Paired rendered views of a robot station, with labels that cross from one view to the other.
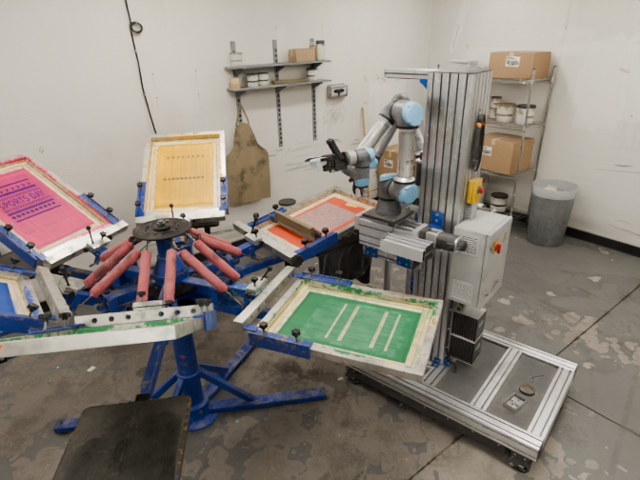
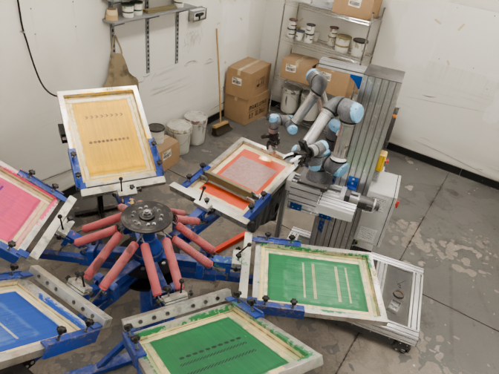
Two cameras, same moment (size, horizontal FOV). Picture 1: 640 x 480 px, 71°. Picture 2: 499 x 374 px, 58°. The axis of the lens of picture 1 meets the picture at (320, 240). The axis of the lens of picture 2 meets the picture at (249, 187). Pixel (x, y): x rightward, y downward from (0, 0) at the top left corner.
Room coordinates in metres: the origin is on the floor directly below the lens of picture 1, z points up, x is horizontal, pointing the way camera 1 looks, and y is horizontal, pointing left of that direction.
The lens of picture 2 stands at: (0.16, 1.11, 2.97)
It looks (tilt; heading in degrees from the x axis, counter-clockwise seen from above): 34 degrees down; 337
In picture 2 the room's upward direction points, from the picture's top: 8 degrees clockwise
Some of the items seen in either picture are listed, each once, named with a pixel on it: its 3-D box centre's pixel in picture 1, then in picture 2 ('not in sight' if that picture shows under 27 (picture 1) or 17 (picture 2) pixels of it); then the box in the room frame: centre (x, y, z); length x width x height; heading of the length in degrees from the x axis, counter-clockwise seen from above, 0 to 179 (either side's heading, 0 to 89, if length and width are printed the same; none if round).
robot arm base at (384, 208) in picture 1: (389, 204); (317, 171); (2.48, -0.41, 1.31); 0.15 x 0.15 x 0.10
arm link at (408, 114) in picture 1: (405, 153); (342, 139); (2.36, -0.47, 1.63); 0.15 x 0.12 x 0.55; 26
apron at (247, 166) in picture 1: (246, 154); (119, 84); (4.74, 0.75, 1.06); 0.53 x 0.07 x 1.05; 128
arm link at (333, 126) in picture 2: not in sight; (334, 129); (2.87, -0.73, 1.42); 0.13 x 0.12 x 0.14; 175
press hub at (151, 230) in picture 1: (180, 327); (148, 291); (2.21, 0.84, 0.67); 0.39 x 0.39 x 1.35
